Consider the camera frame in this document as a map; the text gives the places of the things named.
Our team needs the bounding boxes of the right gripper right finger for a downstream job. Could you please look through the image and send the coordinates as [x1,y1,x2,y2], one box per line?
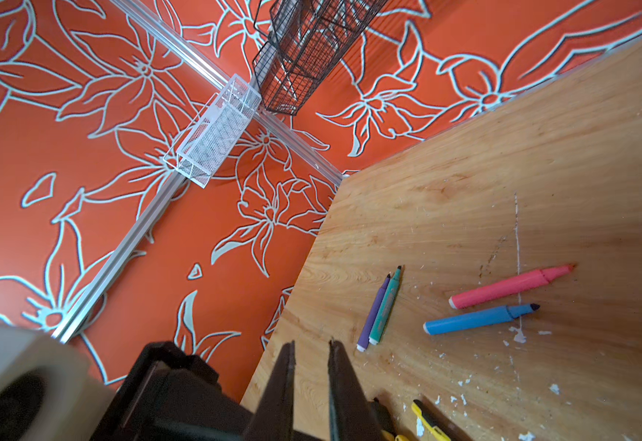
[328,340,384,440]

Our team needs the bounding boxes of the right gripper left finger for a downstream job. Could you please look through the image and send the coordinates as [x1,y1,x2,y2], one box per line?
[243,341,295,441]

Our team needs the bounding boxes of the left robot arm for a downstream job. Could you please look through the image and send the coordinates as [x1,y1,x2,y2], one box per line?
[0,325,253,440]

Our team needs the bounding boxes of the purple marker pen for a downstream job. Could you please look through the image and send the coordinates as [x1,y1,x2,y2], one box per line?
[356,274,392,352]

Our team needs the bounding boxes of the green marker pen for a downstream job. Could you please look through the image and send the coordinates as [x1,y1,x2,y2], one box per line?
[369,265,403,345]

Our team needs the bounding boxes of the blue marker pen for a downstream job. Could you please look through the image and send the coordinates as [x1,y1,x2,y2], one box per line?
[423,303,540,336]

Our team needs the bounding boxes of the pink marker pen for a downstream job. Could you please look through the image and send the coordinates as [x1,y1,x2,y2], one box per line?
[449,264,576,310]

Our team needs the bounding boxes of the yellow black pliers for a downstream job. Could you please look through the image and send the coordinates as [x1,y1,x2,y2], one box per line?
[368,398,471,441]

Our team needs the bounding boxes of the white mesh basket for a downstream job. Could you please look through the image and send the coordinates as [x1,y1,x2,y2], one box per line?
[163,75,261,187]

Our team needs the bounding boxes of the black wire basket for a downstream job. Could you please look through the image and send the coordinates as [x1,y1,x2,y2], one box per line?
[253,0,385,117]

